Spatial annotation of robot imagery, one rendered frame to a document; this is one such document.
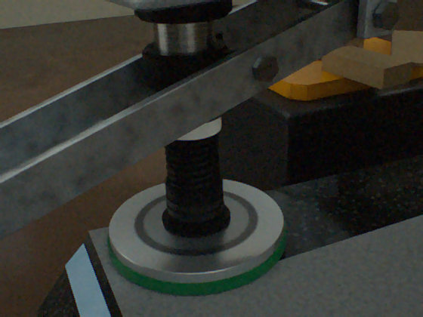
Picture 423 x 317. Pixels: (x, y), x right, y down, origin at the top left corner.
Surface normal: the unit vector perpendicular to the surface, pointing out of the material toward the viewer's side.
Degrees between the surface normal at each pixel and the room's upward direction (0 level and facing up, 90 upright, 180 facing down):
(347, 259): 0
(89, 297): 44
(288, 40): 90
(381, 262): 0
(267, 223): 0
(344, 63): 90
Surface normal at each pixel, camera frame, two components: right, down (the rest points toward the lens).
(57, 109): 0.54, 0.36
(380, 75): -0.83, 0.27
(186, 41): 0.07, 0.43
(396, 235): -0.04, -0.90
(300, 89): -0.33, 0.43
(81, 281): -0.66, -0.51
